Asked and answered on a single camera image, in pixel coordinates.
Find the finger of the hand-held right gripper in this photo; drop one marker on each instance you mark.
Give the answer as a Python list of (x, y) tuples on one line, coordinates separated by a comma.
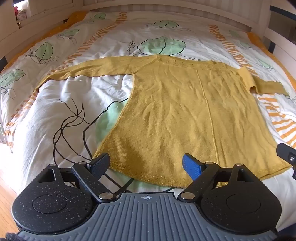
[(286, 154)]

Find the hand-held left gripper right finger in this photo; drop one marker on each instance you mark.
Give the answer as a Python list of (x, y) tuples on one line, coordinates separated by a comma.
[(192, 166)]

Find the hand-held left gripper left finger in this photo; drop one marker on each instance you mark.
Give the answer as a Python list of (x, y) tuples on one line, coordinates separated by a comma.
[(100, 163)]

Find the yellow knit sweater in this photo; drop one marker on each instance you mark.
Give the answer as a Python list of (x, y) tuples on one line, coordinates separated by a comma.
[(173, 115)]

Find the leaf print duvet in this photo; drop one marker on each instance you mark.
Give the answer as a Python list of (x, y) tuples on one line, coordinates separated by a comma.
[(57, 104)]

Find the patterned box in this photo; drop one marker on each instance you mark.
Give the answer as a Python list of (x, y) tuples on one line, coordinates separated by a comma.
[(23, 15)]

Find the white wooden bed frame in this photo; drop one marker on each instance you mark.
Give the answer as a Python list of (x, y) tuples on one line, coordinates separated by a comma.
[(46, 14)]

